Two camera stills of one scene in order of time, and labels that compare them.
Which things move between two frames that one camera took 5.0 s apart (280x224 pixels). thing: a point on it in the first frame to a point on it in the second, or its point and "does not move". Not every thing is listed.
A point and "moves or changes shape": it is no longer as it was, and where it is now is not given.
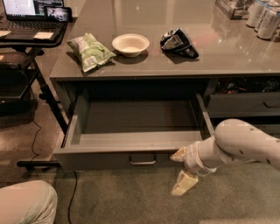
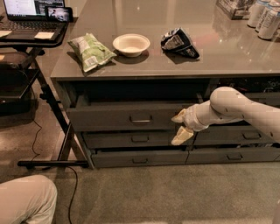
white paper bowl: [130, 45] does not move
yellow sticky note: [43, 35] does not move
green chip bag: [91, 52] does not move
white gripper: [192, 158] to [192, 118]
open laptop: [25, 17] does not move
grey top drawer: [132, 131] moves or changes shape
